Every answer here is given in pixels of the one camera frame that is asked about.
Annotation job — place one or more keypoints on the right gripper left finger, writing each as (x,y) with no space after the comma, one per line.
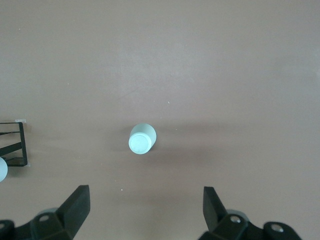
(72,212)

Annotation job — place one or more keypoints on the mint green cup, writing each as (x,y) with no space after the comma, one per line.
(140,142)

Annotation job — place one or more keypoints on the grey cup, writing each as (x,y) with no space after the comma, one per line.
(2,170)

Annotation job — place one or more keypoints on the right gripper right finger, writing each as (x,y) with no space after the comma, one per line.
(212,212)

